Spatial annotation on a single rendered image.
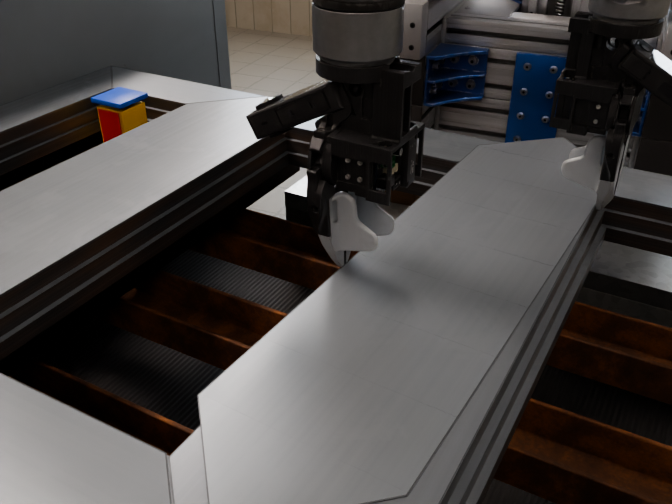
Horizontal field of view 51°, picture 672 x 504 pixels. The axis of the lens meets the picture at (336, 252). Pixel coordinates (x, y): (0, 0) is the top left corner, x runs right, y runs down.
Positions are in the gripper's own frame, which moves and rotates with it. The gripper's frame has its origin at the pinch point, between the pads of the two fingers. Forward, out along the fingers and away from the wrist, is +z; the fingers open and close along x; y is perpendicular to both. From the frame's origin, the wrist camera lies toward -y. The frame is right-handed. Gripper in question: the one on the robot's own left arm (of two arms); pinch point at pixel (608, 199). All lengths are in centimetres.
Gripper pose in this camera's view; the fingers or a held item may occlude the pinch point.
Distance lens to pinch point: 86.4
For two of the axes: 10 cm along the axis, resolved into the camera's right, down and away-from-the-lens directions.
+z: 0.0, 8.5, 5.2
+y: -8.7, -2.5, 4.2
